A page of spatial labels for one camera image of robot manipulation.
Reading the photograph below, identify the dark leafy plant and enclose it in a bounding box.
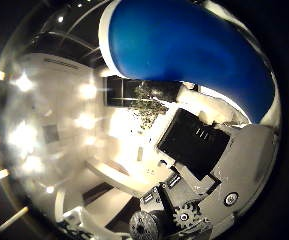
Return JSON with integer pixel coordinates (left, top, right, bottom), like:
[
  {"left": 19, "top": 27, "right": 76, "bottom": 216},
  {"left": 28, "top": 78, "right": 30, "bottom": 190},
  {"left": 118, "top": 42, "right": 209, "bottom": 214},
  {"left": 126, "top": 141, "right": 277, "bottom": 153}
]
[{"left": 129, "top": 80, "right": 182, "bottom": 132}]

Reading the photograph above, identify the dark framed window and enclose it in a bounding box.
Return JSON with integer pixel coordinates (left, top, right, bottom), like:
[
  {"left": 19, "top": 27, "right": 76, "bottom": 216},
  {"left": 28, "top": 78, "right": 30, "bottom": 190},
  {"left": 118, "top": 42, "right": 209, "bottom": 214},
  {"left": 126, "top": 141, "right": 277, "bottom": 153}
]
[{"left": 103, "top": 75, "right": 142, "bottom": 108}]

